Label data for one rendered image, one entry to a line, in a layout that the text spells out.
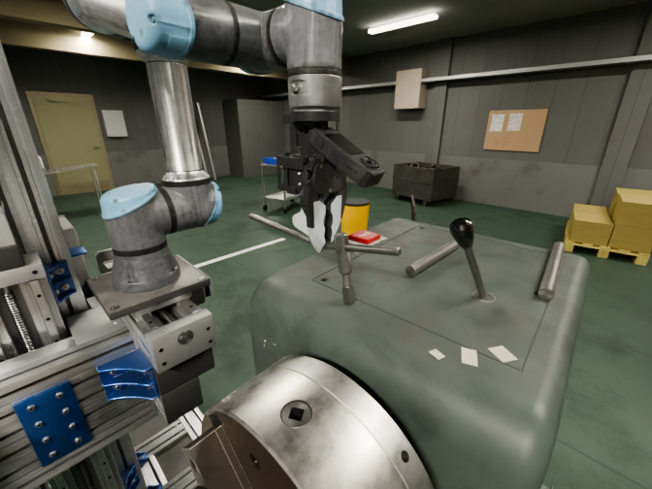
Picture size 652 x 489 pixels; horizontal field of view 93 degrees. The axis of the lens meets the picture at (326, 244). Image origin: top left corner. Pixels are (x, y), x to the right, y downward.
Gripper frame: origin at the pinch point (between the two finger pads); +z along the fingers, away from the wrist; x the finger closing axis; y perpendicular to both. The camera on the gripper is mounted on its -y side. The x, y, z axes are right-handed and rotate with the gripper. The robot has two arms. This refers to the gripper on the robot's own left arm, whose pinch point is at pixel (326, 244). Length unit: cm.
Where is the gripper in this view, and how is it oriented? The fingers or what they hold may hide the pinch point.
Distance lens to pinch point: 50.3
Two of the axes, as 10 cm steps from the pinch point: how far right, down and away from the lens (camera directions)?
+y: -7.5, -2.4, 6.2
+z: 0.0, 9.3, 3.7
